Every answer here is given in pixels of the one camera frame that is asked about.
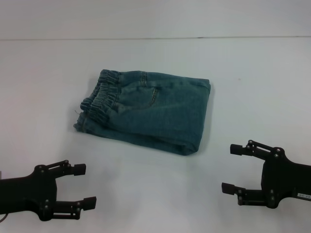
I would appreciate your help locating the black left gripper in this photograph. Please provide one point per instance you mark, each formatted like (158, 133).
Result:
(26, 191)

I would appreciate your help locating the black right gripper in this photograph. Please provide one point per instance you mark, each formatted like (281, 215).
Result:
(289, 179)

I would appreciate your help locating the blue denim shorts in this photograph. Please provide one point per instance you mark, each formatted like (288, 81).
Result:
(158, 114)

